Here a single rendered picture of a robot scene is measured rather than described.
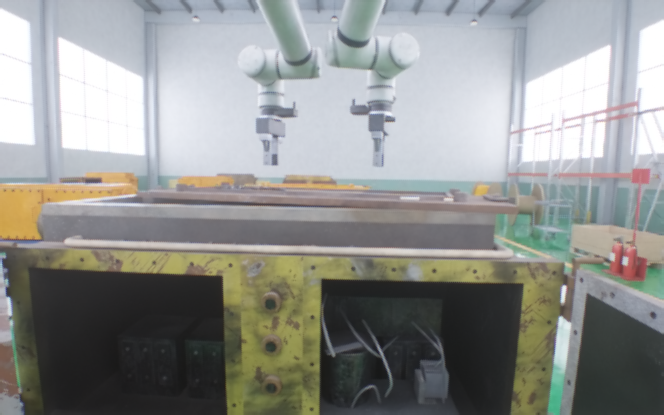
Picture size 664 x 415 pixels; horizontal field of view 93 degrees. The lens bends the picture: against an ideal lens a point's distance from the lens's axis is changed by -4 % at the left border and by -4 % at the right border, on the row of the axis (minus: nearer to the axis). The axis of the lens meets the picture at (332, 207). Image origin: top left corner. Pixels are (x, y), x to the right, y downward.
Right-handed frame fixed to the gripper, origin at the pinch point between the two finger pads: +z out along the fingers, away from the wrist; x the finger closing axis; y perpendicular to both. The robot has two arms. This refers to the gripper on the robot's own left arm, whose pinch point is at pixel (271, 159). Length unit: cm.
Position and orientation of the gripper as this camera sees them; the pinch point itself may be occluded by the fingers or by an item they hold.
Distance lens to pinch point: 117.0
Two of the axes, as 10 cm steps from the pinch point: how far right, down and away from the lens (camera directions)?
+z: -0.2, 9.9, 1.0
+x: -2.8, 0.9, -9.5
